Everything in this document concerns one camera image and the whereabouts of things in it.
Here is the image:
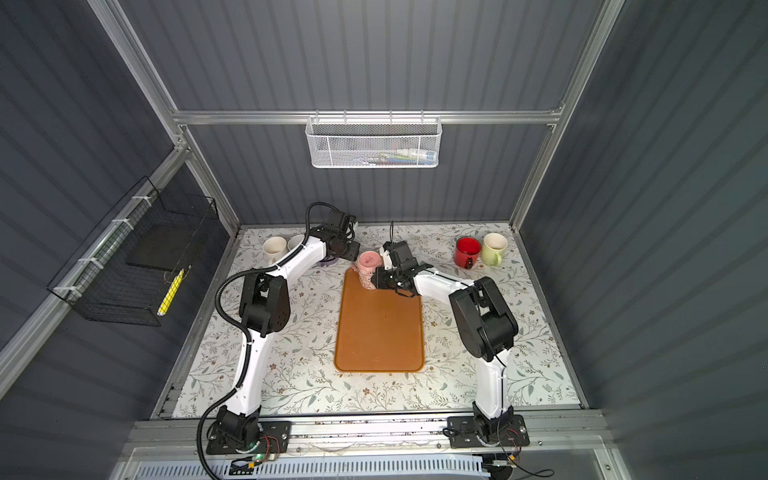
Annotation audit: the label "pink ghost pattern mug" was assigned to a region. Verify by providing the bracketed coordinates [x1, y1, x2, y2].
[351, 251, 383, 290]

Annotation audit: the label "white mug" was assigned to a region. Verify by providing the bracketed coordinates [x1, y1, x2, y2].
[262, 236, 288, 265]

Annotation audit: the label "red mug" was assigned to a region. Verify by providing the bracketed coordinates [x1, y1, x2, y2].
[454, 237, 482, 270]

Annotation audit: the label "light green mug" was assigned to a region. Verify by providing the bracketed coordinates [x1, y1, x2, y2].
[481, 233, 508, 267]

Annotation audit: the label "purple mug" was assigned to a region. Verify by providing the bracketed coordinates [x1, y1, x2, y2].
[317, 258, 338, 268]

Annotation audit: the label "blue textured mug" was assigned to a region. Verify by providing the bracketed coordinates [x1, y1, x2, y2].
[287, 234, 304, 252]

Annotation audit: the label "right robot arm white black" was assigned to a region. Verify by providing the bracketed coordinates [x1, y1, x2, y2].
[371, 241, 519, 445]

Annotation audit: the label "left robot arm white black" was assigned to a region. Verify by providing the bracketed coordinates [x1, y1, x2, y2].
[204, 202, 360, 453]

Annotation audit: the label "orange plastic tray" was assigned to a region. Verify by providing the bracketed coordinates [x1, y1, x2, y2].
[334, 269, 425, 373]

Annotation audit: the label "pens in white basket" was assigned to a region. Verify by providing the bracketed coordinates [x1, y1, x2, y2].
[352, 148, 438, 167]

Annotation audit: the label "white wire basket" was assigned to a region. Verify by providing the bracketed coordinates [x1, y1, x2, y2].
[305, 117, 443, 169]

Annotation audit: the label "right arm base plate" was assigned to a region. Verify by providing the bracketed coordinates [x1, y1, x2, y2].
[442, 414, 530, 450]

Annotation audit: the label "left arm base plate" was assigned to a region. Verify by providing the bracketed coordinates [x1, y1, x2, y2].
[204, 421, 292, 455]

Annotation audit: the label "black wire basket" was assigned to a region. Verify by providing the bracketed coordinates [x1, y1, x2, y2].
[48, 178, 219, 327]

